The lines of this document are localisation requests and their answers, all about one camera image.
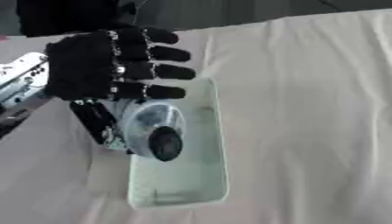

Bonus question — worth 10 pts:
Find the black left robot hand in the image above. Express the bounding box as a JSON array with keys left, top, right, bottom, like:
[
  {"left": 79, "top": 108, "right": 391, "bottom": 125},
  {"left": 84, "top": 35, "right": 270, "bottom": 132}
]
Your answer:
[{"left": 43, "top": 26, "right": 198, "bottom": 151}]

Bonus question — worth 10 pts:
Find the clear bottle with black cap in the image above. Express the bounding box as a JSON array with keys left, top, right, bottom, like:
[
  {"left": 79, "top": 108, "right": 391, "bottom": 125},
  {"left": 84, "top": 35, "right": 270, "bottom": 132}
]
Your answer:
[{"left": 104, "top": 98, "right": 189, "bottom": 163}]

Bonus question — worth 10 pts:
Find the white rectangular box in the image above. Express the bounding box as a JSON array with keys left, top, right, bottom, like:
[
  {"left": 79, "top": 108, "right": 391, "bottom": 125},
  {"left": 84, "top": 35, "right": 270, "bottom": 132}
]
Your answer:
[{"left": 125, "top": 76, "right": 230, "bottom": 211}]

